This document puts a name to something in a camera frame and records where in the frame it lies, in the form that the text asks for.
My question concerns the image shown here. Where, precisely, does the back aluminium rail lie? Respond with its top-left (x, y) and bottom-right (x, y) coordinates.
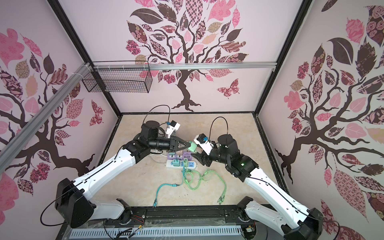
top-left (94, 62), bottom-right (277, 71)

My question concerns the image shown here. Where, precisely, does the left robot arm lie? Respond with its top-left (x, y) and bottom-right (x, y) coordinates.
top-left (55, 121), bottom-right (190, 229)

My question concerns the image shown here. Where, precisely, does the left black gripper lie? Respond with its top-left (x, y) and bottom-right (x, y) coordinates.
top-left (149, 135), bottom-right (191, 153)

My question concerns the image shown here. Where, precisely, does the aluminium rail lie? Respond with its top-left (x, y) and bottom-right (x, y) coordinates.
top-left (94, 62), bottom-right (277, 71)
top-left (1, 63), bottom-right (92, 173)

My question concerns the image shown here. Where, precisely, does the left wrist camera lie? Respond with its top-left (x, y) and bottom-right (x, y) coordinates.
top-left (165, 121), bottom-right (181, 139)

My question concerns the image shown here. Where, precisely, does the white blue power strip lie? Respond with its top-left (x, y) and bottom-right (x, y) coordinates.
top-left (166, 160), bottom-right (197, 170)

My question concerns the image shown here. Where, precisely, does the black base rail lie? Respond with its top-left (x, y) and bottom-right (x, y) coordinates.
top-left (56, 202), bottom-right (285, 240)

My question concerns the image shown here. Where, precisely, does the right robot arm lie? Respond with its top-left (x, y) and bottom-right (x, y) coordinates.
top-left (193, 134), bottom-right (323, 240)

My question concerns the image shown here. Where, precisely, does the green charger plug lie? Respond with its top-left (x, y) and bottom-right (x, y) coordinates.
top-left (183, 159), bottom-right (189, 168)
top-left (188, 141), bottom-right (198, 153)

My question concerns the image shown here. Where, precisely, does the black wire basket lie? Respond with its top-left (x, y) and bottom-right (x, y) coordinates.
top-left (82, 60), bottom-right (153, 94)

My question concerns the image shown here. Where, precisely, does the dark teal charger cable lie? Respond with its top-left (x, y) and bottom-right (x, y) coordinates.
top-left (152, 166), bottom-right (189, 208)

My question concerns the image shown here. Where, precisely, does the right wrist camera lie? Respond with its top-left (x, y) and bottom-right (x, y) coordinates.
top-left (194, 134), bottom-right (215, 156)

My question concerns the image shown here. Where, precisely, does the white slotted cable duct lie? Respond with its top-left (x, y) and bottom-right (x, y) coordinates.
top-left (67, 226), bottom-right (243, 240)

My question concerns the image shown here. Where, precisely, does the purple power strip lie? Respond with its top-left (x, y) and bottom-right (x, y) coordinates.
top-left (167, 152), bottom-right (193, 161)

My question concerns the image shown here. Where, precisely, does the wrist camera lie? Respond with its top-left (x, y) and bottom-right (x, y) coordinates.
top-left (194, 134), bottom-right (215, 156)
top-left (165, 121), bottom-right (181, 139)

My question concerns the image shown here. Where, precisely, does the left aluminium rail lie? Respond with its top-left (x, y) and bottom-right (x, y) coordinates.
top-left (1, 63), bottom-right (92, 173)

